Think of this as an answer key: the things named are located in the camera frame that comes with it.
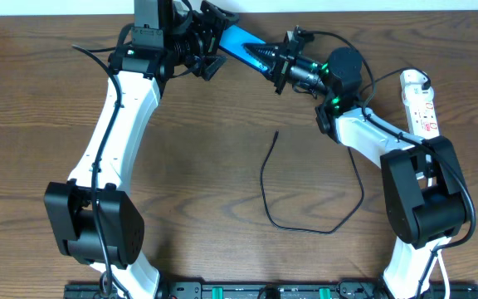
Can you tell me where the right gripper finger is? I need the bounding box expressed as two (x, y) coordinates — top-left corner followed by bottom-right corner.
(242, 42), (280, 61)
(260, 62), (280, 81)

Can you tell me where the blue Galaxy smartphone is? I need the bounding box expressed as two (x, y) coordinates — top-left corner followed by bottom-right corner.
(219, 25), (268, 76)

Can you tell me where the black charger cable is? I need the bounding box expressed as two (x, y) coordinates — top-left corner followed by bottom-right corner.
(259, 66), (432, 235)

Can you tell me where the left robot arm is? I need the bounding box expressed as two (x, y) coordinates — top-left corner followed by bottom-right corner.
(44, 1), (239, 298)

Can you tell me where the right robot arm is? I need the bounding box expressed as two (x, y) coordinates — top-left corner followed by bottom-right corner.
(233, 28), (476, 298)

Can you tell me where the white charger adapter plug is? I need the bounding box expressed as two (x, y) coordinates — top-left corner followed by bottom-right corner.
(402, 84), (434, 106)

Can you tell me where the white power strip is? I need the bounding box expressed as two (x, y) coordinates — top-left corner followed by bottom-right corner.
(400, 69), (440, 139)

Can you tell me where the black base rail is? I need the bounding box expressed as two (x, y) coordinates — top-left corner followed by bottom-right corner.
(62, 281), (478, 299)

